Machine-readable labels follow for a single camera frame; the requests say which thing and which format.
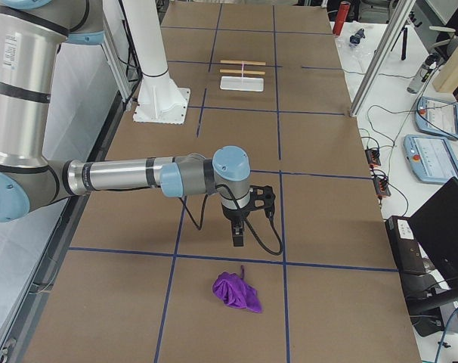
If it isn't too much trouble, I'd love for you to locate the dark blue folded umbrella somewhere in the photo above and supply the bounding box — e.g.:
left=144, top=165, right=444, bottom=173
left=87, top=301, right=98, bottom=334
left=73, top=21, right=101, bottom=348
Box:
left=349, top=28, right=366, bottom=45

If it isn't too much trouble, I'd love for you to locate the wooden rack rod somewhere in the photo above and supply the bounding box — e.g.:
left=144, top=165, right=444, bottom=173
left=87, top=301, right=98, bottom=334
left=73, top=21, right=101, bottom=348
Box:
left=219, top=69, right=266, bottom=76
left=219, top=60, right=267, bottom=67

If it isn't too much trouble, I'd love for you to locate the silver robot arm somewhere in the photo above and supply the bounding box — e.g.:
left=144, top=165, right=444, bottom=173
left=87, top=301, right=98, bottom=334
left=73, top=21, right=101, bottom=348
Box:
left=0, top=1, right=253, bottom=247

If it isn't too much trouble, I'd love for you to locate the near blue teach pendant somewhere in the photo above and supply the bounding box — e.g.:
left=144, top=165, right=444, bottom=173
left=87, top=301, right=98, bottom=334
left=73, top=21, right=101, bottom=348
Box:
left=404, top=135, right=458, bottom=185

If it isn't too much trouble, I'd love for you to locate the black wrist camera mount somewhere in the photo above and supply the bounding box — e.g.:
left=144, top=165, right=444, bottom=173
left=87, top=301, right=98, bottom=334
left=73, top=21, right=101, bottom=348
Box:
left=248, top=185, right=276, bottom=220

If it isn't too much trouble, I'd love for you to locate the red cylinder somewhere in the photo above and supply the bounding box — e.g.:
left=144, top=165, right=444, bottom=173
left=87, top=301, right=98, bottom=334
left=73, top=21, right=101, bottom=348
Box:
left=333, top=1, right=351, bottom=36

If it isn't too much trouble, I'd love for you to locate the grey water bottle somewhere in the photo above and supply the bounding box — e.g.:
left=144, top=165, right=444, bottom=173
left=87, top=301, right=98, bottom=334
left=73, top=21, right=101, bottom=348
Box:
left=407, top=53, right=441, bottom=94

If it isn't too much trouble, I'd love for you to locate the aluminium frame post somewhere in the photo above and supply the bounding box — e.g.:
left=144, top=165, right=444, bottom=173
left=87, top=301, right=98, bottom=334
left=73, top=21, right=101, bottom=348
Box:
left=349, top=0, right=416, bottom=117

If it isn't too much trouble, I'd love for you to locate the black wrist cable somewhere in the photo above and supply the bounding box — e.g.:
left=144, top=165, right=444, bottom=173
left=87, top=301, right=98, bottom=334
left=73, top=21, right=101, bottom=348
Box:
left=181, top=185, right=283, bottom=255

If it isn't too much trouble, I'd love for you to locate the orange black connector block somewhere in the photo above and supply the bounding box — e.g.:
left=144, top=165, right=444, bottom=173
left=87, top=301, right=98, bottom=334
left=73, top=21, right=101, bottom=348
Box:
left=365, top=148, right=381, bottom=169

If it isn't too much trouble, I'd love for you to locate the front wooden rack rod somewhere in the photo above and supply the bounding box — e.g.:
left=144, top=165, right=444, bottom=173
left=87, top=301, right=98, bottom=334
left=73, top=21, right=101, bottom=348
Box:
left=219, top=69, right=266, bottom=76

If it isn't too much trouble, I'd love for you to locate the black computer box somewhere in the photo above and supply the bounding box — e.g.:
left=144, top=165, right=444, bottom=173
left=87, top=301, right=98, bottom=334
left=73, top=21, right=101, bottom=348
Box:
left=385, top=216, right=431, bottom=276

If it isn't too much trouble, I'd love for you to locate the white towel rack base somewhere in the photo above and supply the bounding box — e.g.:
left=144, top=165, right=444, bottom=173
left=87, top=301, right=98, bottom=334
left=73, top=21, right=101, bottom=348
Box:
left=220, top=76, right=264, bottom=92

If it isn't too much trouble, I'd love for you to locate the purple towel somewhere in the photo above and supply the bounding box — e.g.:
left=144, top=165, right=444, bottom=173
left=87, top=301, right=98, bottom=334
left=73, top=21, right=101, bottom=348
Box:
left=212, top=265, right=262, bottom=313

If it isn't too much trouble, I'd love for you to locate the far blue teach pendant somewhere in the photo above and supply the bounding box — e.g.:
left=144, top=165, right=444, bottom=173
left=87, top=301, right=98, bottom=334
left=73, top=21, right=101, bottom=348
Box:
left=415, top=97, right=458, bottom=140

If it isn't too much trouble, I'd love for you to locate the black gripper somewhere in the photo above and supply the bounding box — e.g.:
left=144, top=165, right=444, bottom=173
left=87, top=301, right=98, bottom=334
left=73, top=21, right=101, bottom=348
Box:
left=222, top=206, right=250, bottom=247

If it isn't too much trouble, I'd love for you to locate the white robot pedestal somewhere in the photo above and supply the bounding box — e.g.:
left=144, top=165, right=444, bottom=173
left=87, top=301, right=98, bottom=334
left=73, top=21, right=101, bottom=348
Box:
left=122, top=0, right=190, bottom=125

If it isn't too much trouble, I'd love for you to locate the blue teach pendant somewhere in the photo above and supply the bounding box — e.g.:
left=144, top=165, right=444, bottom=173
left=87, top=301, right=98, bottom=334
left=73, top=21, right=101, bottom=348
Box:
left=404, top=135, right=458, bottom=185
left=415, top=97, right=458, bottom=140

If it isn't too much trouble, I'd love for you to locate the black monitor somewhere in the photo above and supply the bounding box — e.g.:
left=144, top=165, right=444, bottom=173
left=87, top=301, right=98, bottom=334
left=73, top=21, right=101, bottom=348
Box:
left=408, top=177, right=458, bottom=283

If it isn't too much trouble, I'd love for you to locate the rear wooden rack rod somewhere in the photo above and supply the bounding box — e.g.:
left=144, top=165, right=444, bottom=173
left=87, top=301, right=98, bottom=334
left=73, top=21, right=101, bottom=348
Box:
left=219, top=60, right=267, bottom=67

